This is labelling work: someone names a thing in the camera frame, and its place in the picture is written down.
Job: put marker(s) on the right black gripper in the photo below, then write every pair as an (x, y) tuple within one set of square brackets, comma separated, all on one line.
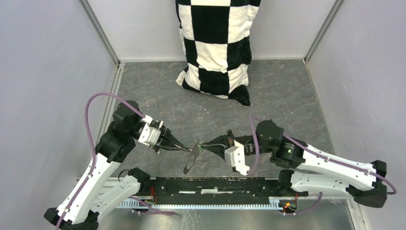
[(213, 145)]

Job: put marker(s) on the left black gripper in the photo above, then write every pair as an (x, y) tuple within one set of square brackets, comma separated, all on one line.
[(166, 138)]

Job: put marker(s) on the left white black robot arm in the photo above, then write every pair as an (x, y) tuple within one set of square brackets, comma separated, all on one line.
[(83, 209)]

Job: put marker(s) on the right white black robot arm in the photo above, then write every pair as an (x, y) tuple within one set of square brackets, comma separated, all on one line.
[(304, 168)]

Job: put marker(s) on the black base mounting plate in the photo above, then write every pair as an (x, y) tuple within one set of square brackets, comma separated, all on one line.
[(215, 190)]

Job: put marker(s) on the black white checkered pillow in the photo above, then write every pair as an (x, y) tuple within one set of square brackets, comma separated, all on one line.
[(215, 38)]

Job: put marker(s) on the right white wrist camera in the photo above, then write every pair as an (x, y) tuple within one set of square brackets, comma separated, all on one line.
[(235, 157)]

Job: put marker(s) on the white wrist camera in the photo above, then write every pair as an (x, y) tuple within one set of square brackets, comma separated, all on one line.
[(150, 131), (235, 157)]

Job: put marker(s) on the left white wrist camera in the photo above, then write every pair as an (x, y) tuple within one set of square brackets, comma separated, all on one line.
[(150, 131)]

